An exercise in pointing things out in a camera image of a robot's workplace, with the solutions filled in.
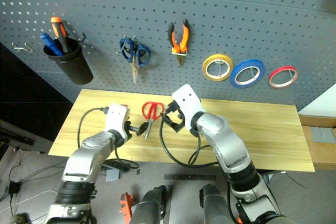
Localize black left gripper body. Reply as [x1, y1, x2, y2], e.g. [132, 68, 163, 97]
[121, 119, 138, 141]

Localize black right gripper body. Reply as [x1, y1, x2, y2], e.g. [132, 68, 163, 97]
[164, 100, 185, 120]

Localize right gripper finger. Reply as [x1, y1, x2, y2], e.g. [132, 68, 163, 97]
[160, 111, 176, 130]
[172, 117, 186, 133]

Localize red handled scissors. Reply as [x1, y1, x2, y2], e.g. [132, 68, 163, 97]
[142, 101, 165, 141]

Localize yellow tape roll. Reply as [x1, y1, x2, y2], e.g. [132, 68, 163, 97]
[201, 53, 235, 82]

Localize blue tape roll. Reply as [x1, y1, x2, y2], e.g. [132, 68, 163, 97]
[229, 59, 266, 89]

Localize grey metal pegboard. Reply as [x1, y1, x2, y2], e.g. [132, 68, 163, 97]
[0, 0, 336, 112]

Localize red tape roll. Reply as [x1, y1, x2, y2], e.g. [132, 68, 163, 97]
[268, 65, 299, 90]

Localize small grey block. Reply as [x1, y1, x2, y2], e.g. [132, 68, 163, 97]
[105, 169, 121, 182]

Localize black flat strip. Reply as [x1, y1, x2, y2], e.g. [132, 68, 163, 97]
[163, 173, 217, 182]

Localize orange and black pliers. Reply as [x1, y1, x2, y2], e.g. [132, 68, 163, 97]
[167, 18, 191, 68]

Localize dark rounded shape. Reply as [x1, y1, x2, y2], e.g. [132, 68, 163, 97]
[198, 183, 233, 224]
[129, 184, 168, 224]

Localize orange and black object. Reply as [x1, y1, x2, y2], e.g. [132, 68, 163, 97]
[119, 191, 135, 221]

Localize silver scissors hook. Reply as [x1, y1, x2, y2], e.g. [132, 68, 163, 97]
[116, 34, 136, 54]

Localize black cup holder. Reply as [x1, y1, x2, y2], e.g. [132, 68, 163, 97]
[43, 37, 94, 86]

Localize black cabinet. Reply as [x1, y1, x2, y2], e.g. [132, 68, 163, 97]
[0, 41, 74, 154]

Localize blue screwdriver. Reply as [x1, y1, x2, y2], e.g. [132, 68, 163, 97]
[39, 33, 64, 57]

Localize orange and black screwdriver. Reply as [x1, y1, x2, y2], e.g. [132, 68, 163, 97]
[50, 16, 72, 54]

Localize black power adapter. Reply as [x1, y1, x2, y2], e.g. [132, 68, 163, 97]
[8, 180, 22, 196]

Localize grey caster wheel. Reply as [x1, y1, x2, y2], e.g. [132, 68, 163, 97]
[9, 212, 29, 224]

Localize grey foam pad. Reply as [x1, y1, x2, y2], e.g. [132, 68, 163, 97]
[309, 126, 336, 144]

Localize brown cardboard box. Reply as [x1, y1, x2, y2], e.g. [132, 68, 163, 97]
[298, 113, 336, 171]

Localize white panel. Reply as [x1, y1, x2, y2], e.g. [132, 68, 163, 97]
[298, 83, 336, 119]

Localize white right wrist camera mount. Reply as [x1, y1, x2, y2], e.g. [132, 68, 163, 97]
[171, 83, 207, 131]

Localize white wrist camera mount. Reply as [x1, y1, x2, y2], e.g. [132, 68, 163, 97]
[171, 83, 207, 131]
[104, 103, 130, 137]

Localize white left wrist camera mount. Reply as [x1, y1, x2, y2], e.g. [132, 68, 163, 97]
[104, 103, 130, 137]

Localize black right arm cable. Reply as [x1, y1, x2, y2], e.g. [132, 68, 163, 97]
[159, 113, 219, 168]

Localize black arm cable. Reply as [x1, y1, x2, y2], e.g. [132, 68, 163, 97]
[159, 113, 219, 168]
[77, 106, 109, 150]

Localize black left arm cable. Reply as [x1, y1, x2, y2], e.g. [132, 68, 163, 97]
[77, 106, 109, 150]

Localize blue handled scissors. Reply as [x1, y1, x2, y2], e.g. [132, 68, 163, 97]
[119, 37, 152, 84]

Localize grey floor cable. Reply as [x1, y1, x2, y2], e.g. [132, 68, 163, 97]
[18, 159, 68, 184]

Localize white floor cable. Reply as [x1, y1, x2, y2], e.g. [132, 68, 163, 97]
[12, 189, 59, 207]

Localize silver wire hook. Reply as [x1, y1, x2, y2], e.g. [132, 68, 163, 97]
[11, 41, 34, 54]

